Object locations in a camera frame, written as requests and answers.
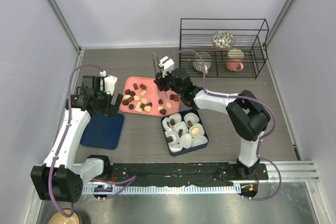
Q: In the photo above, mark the pink plastic tray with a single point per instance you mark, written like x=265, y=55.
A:
x=137, y=103

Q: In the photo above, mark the beige bowl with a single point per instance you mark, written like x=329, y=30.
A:
x=58, y=218

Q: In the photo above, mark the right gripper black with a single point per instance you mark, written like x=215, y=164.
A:
x=161, y=81

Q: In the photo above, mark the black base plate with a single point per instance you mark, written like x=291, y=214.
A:
x=183, y=174

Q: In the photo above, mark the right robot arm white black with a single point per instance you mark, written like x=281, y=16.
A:
x=248, y=115

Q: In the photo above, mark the dark blue box lid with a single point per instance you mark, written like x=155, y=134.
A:
x=103, y=131

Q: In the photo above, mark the black wire rack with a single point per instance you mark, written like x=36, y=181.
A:
x=251, y=36

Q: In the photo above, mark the dark square chocolate piece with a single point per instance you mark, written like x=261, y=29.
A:
x=189, y=123

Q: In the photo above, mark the white paper cupcake liner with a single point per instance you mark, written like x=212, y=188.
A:
x=180, y=125
x=165, y=124
x=200, y=140
x=171, y=137
x=191, y=117
x=185, y=140
x=174, y=148
x=201, y=130
x=177, y=117

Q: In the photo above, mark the white cable chain strip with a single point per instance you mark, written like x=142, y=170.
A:
x=100, y=189

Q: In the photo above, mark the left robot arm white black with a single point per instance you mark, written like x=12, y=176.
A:
x=58, y=178

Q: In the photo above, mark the pink mug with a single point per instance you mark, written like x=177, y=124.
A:
x=234, y=61

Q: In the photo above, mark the striped grey mug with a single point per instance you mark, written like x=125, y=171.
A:
x=202, y=62

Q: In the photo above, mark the metal tongs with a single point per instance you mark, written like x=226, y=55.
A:
x=163, y=84

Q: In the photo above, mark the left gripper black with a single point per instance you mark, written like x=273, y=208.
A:
x=111, y=109

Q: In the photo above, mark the patterned ceramic bowl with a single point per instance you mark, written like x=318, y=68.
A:
x=223, y=40

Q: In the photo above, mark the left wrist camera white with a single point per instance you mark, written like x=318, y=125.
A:
x=107, y=83

